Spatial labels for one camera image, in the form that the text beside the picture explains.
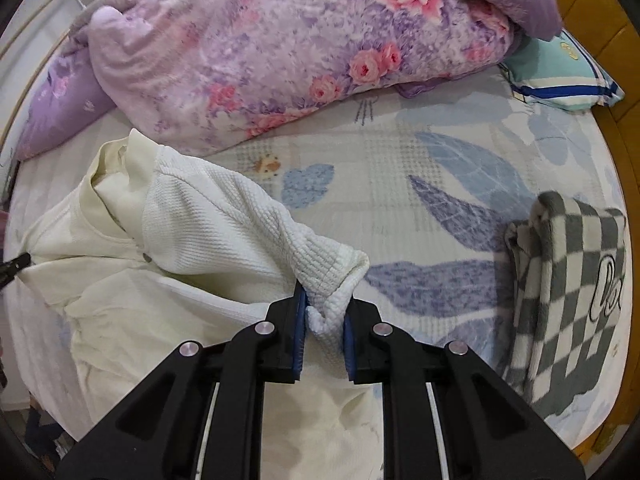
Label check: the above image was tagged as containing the white waffle knit jacket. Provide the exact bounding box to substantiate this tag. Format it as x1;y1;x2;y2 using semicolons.
20;131;382;479

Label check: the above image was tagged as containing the grey white checkered blanket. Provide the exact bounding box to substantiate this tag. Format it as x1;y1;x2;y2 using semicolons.
503;192;627;418

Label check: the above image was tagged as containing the pink purple floral quilt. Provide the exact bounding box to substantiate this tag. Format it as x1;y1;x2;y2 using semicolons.
16;0;563;160

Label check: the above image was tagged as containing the teal striped pillow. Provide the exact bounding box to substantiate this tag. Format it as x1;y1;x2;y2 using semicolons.
500;30;625;112

